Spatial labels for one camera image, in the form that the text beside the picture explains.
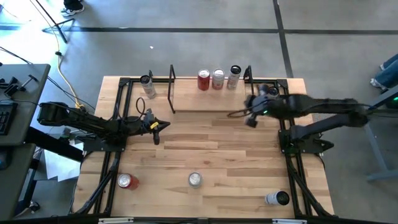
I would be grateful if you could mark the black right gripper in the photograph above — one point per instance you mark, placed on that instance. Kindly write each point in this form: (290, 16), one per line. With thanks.
(264, 107)

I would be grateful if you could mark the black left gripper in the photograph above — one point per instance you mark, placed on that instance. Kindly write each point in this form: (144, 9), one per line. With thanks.
(141, 126)

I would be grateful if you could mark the slim pinkish white beverage can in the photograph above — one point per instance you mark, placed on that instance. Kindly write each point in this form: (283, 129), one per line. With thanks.
(233, 79)

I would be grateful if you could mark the whitish standard beverage can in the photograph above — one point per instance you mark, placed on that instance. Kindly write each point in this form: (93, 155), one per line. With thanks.
(218, 81)

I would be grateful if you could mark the red cola can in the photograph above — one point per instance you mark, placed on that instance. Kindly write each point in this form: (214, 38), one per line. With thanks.
(203, 81)
(129, 182)

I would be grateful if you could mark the silver beverage can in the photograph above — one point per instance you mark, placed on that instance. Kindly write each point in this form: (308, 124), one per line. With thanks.
(195, 180)

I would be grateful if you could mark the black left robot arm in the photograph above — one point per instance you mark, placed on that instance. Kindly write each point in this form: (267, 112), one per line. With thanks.
(87, 123)

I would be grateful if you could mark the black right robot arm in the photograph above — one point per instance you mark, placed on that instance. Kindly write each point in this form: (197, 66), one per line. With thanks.
(326, 105)

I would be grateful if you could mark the small black power box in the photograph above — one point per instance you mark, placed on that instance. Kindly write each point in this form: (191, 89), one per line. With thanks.
(66, 134)

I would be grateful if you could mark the white label strip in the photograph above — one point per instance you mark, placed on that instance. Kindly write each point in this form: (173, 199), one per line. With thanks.
(115, 220)
(289, 221)

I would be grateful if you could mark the white paper sheets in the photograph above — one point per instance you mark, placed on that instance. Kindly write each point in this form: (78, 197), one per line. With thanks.
(62, 168)

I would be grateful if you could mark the grey blue metal cart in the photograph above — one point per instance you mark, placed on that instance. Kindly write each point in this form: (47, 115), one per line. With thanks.
(377, 155)

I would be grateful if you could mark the person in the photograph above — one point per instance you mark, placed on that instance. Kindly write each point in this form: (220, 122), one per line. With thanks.
(73, 5)
(387, 74)

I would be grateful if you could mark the dark grey desk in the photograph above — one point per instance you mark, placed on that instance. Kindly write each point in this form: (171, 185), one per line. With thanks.
(28, 93)
(15, 186)

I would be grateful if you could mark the black metal rod tool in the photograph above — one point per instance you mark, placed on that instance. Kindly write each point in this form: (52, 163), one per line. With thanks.
(29, 81)

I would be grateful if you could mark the black caster wheel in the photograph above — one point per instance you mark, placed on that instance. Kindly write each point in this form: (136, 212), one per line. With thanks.
(34, 206)

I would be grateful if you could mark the black keyboard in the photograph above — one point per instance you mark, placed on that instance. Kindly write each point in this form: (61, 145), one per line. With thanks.
(6, 118)

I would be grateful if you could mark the black tripod stand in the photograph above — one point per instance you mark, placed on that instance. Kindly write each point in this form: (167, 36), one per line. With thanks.
(49, 19)

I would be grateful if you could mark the black computer mouse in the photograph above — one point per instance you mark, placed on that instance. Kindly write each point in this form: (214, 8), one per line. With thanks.
(3, 160)

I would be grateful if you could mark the wooden shelf black metal frame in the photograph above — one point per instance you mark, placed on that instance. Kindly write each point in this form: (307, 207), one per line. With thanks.
(202, 99)

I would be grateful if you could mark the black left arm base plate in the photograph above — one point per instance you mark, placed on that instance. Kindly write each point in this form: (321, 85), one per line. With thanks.
(102, 147)

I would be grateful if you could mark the black aluminium table frame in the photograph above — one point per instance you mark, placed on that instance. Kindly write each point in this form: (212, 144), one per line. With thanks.
(124, 81)

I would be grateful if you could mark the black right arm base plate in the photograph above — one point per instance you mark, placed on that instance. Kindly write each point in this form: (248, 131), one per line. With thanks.
(308, 147)

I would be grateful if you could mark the black bracket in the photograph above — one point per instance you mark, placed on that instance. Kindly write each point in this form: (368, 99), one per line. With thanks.
(11, 88)

